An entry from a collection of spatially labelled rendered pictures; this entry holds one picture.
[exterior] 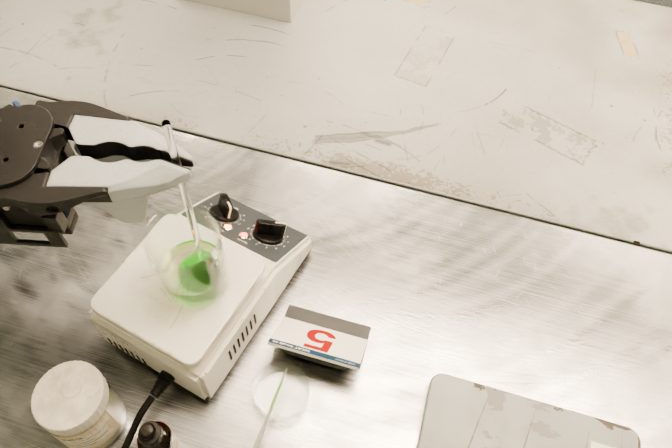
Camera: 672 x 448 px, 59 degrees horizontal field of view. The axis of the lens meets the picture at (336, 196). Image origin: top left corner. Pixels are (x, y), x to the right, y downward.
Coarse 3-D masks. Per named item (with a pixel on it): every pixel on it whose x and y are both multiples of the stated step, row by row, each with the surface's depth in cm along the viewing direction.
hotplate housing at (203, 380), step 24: (288, 264) 61; (264, 288) 58; (240, 312) 56; (264, 312) 60; (120, 336) 54; (240, 336) 57; (144, 360) 57; (168, 360) 53; (216, 360) 53; (168, 384) 55; (192, 384) 54; (216, 384) 56
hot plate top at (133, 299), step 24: (144, 264) 56; (240, 264) 57; (264, 264) 57; (120, 288) 55; (144, 288) 55; (240, 288) 55; (96, 312) 53; (120, 312) 53; (144, 312) 53; (168, 312) 53; (192, 312) 54; (216, 312) 54; (144, 336) 52; (168, 336) 52; (192, 336) 52; (216, 336) 52; (192, 360) 51
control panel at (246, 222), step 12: (204, 204) 65; (240, 204) 67; (240, 216) 65; (252, 216) 66; (264, 216) 66; (240, 228) 63; (252, 228) 64; (288, 228) 66; (240, 240) 61; (252, 240) 62; (288, 240) 63; (300, 240) 64; (264, 252) 60; (276, 252) 61
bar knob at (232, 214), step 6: (222, 198) 64; (228, 198) 64; (216, 204) 65; (222, 204) 64; (228, 204) 63; (216, 210) 64; (222, 210) 64; (228, 210) 63; (234, 210) 65; (216, 216) 63; (222, 216) 63; (228, 216) 63; (234, 216) 64
